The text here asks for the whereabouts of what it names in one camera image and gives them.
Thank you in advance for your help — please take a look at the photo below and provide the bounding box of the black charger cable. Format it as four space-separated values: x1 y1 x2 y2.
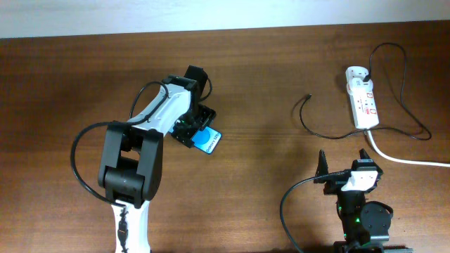
298 42 432 141

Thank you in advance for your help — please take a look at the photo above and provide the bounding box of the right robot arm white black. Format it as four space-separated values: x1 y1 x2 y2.
314 149 414 253

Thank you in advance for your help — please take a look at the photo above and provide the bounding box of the white power strip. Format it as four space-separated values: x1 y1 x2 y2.
345 66 379 129

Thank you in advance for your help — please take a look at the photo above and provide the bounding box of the white charger adapter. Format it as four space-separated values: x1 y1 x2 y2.
347 77 373 96

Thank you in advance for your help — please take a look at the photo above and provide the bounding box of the white power strip cord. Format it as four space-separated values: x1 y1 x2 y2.
364 129 450 168

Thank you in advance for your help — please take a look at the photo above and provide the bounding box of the blue smartphone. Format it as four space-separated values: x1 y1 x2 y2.
192 126 222 155

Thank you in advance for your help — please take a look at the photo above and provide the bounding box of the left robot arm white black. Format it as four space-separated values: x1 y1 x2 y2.
98 65 216 252

